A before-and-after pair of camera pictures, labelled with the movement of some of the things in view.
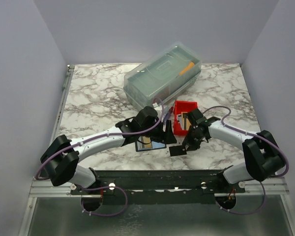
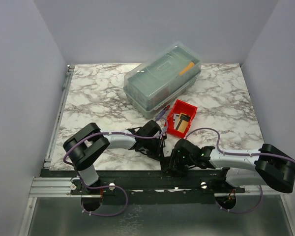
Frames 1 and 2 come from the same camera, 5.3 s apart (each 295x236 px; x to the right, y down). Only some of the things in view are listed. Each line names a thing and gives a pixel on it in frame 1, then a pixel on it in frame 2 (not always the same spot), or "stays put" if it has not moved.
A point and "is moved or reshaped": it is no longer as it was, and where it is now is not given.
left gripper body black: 157,134 → 153,146
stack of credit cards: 184,120 is moved or reshaped
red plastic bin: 180,106 is moved or reshaped
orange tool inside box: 191,65 stays put
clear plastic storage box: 152,83 stays put
